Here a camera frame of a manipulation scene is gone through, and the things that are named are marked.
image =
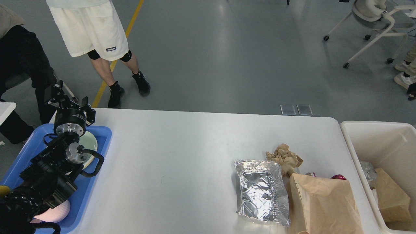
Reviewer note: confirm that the white office chair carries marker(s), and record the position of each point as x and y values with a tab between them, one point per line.
381	16

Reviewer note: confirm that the brown paper ball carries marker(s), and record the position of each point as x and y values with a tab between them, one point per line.
287	159

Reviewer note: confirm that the left floor socket plate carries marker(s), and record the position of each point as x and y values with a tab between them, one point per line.
288	110

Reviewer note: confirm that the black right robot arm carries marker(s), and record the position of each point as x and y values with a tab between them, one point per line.
411	92

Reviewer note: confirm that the green ceramic plate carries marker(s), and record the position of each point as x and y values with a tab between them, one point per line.
88	141

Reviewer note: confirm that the dark green ceramic mug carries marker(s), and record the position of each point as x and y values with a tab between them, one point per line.
4	190

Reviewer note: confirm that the white plastic bin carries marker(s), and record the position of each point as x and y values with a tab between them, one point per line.
392	147

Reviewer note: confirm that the person in cream sweater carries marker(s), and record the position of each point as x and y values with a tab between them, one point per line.
22	52

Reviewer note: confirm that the pink ceramic plate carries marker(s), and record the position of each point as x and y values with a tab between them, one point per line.
89	161

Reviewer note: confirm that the right floor socket plate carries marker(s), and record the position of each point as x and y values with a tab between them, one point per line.
304	109

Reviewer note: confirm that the pink ceramic mug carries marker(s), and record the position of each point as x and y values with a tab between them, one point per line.
54	215

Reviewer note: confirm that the person in white shorts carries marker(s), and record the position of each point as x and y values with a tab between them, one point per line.
93	27

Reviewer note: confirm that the floor socket plate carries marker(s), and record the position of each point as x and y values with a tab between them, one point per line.
304	109
288	110

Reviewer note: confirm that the silver foil bag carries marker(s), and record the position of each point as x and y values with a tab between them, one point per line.
263	195

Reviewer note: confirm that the person in beige trousers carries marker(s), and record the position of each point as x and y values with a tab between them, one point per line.
407	68

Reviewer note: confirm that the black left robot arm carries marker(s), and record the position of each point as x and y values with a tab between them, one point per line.
50	179

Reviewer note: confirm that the blue plastic tray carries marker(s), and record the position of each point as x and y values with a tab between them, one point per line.
85	185

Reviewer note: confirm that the white paper cup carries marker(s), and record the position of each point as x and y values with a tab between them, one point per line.
375	196

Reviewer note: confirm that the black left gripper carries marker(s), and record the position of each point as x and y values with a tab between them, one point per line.
69	117

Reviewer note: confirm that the white chair near person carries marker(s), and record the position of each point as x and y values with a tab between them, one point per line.
66	89

